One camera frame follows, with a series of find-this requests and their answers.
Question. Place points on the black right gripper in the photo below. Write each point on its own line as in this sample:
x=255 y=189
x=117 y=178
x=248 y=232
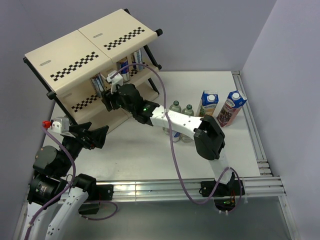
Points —
x=107 y=97

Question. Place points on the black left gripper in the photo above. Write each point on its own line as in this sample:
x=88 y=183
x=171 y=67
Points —
x=97 y=136

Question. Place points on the energy drink can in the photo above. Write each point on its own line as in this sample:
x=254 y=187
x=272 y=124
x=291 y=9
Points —
x=136 y=58
x=125 y=72
x=98 y=84
x=176 y=136

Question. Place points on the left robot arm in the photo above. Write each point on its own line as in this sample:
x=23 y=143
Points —
x=56 y=191

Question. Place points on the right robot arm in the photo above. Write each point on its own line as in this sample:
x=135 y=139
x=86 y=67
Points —
x=208 y=136

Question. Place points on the beige three-tier shelf rack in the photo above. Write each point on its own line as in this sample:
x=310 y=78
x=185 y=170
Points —
x=66 y=65

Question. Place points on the glass bottle back left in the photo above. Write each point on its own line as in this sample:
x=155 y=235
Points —
x=176 y=107

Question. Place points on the glass bottle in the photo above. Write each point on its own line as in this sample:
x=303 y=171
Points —
x=176 y=107
x=186 y=139
x=188 y=110

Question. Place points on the glass bottle back right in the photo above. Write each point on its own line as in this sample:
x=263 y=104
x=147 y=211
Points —
x=188 y=110

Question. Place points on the glass bottle front right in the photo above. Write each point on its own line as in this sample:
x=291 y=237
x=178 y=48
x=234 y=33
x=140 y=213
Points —
x=186 y=139

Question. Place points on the pineapple juice carton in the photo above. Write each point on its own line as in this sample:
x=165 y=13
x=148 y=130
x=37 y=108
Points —
x=208 y=103

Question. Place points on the red grape juice carton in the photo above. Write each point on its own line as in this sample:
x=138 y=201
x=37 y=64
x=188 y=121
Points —
x=231 y=107

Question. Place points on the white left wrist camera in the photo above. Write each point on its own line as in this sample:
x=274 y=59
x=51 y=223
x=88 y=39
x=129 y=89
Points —
x=59 y=125

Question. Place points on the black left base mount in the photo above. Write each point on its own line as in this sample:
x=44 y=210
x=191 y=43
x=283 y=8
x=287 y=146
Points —
x=103 y=194

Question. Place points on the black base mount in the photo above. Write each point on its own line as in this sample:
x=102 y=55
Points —
x=224 y=195
x=103 y=194

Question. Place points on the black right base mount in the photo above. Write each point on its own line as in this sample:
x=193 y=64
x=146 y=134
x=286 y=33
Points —
x=224 y=195

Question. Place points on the aluminium rail frame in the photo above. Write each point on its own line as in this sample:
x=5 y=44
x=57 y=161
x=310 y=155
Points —
x=136 y=159

